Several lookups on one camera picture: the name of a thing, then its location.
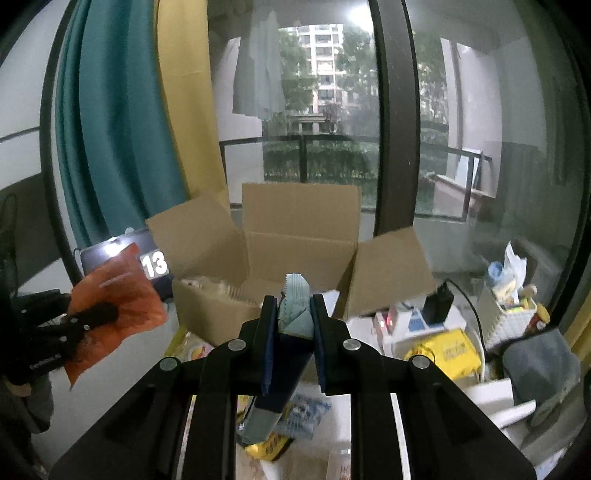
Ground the navy and teal snack box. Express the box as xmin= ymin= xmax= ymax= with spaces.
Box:
xmin=240 ymin=273 xmax=314 ymax=446

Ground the clear bag of biscuits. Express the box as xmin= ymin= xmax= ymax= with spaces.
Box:
xmin=181 ymin=276 xmax=256 ymax=305

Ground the orange snack bag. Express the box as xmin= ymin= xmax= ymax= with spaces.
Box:
xmin=65 ymin=243 xmax=167 ymax=384

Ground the white red text snack pack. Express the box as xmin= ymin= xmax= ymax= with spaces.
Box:
xmin=325 ymin=446 xmax=352 ymax=480

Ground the blue cartoon snack bag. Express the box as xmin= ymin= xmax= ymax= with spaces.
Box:
xmin=273 ymin=394 xmax=332 ymax=440

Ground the yellow chips bag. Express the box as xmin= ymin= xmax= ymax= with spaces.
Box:
xmin=164 ymin=326 xmax=213 ymax=362

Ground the yellow black snack bag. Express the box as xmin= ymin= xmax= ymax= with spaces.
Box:
xmin=243 ymin=432 xmax=294 ymax=462

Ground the white charger block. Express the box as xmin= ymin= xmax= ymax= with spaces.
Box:
xmin=374 ymin=308 xmax=426 ymax=338

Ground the brown cardboard box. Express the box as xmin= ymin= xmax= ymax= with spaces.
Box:
xmin=146 ymin=183 xmax=436 ymax=346

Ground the black power adapter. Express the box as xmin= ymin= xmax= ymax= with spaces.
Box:
xmin=422 ymin=282 xmax=454 ymax=325

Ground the tablet showing clock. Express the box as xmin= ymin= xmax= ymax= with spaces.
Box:
xmin=79 ymin=228 xmax=174 ymax=301

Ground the white woven basket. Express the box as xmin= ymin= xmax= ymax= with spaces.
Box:
xmin=477 ymin=287 xmax=537 ymax=351

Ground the grey cloth pouch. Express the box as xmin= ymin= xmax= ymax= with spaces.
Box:
xmin=501 ymin=329 xmax=581 ymax=427

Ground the teal left curtain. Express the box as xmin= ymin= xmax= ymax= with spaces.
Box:
xmin=55 ymin=1 xmax=188 ymax=248

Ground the yellow left curtain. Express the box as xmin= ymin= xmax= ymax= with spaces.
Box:
xmin=156 ymin=1 xmax=229 ymax=208

